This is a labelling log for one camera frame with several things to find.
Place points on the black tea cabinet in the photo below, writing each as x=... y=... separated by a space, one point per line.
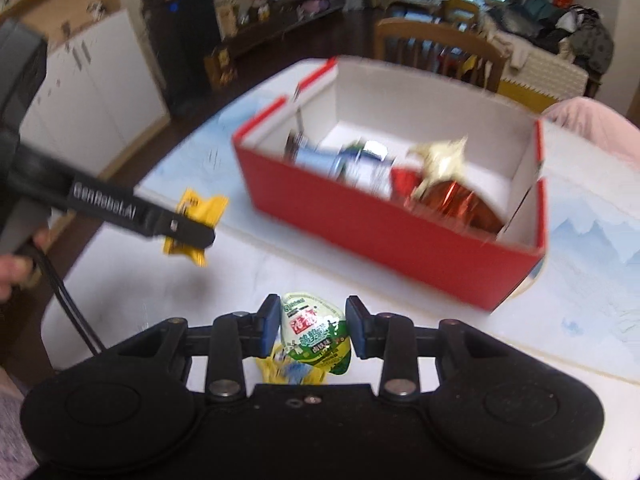
x=185 y=45

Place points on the brown gift bag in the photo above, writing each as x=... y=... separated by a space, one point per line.
x=221 y=66

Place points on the dark television stand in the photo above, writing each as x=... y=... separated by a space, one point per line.
x=285 y=15

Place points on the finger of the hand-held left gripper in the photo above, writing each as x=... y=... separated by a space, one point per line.
x=186 y=230

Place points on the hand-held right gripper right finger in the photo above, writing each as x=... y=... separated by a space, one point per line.
x=354 y=323

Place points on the sofa with piled clothes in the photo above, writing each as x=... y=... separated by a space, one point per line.
x=555 y=45

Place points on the yellow cartoon snack packet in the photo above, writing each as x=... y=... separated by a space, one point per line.
x=290 y=372

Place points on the dark brown snack packet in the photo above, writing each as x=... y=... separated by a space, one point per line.
x=460 y=207

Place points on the white and blue snack bag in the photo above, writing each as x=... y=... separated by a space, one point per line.
x=345 y=167

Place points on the white cabinet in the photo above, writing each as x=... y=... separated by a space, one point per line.
x=100 y=95

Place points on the person's grey clothing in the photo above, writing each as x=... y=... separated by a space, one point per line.
x=14 y=425

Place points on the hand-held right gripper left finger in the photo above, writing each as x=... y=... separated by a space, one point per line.
x=271 y=318

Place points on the person's left hand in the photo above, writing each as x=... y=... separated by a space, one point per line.
x=14 y=276

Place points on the pale yellow snack bag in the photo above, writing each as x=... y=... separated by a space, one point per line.
x=440 y=162

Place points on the green and white jelly cup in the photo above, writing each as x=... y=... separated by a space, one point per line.
x=316 y=334

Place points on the red cardboard box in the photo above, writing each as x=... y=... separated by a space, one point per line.
x=380 y=240

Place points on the wooden dining chair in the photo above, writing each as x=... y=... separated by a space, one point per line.
x=435 y=47

